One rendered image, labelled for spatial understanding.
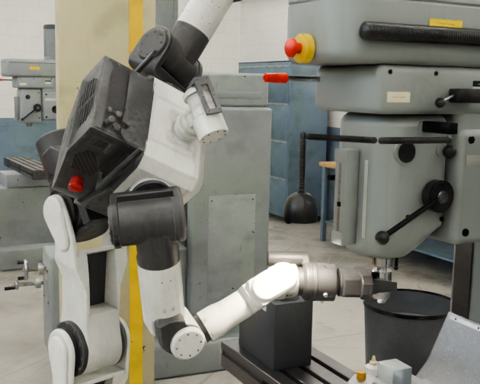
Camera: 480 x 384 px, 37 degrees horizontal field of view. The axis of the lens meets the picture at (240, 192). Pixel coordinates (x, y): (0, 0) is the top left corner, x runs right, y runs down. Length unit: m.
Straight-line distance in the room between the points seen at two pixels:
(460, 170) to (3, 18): 9.19
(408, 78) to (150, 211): 0.59
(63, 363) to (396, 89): 1.03
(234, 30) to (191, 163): 10.01
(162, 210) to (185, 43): 0.46
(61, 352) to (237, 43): 9.91
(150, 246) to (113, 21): 1.83
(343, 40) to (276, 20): 9.15
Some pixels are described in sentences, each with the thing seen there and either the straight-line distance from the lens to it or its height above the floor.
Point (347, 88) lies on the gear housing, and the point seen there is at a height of 1.68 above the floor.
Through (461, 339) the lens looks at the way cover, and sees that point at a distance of 2.06.
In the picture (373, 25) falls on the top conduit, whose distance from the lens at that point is 1.43.
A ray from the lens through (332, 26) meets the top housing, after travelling 1.47.
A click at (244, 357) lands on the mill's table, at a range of 2.12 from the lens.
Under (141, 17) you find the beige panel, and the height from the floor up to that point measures 1.96.
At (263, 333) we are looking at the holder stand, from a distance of 2.05.
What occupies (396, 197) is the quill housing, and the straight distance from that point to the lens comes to 1.58.
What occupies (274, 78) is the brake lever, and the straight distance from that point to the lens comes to 1.60.
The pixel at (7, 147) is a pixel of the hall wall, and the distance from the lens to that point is 10.46.
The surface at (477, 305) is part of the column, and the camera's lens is 2.04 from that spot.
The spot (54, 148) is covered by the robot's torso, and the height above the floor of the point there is 1.52.
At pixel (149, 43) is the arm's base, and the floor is 1.77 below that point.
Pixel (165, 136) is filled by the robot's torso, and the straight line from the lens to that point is 1.56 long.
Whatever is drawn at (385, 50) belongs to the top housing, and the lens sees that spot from 1.49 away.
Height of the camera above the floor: 1.68
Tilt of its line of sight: 8 degrees down
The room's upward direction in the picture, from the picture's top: 1 degrees clockwise
